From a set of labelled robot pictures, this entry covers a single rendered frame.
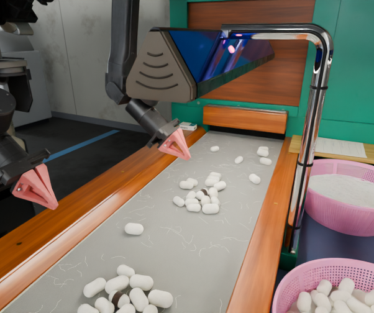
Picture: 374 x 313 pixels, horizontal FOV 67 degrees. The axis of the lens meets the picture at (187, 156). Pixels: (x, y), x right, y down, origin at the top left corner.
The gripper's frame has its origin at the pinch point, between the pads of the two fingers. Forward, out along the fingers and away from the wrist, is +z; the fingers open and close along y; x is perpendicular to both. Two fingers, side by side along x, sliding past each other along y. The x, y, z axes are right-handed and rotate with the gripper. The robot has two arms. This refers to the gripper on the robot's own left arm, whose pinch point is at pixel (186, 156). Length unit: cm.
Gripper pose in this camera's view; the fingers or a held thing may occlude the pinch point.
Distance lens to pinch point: 72.9
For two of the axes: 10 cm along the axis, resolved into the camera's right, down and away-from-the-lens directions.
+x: -5.9, 6.0, 5.3
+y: 3.9, -3.7, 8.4
